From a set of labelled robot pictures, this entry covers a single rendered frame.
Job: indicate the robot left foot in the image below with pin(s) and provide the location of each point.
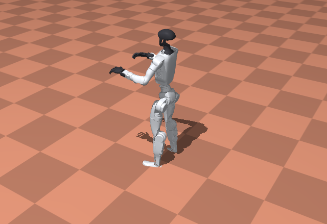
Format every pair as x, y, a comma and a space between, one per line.
148, 163

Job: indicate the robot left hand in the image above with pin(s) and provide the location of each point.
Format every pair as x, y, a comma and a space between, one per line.
118, 70

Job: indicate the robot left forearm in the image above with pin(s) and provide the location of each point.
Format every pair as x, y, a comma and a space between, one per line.
133, 77

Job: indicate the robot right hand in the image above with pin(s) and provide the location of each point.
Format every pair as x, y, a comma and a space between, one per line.
142, 55

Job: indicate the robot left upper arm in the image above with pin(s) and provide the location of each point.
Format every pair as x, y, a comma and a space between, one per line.
156, 64

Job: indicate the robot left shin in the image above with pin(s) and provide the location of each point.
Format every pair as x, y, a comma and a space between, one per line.
158, 148

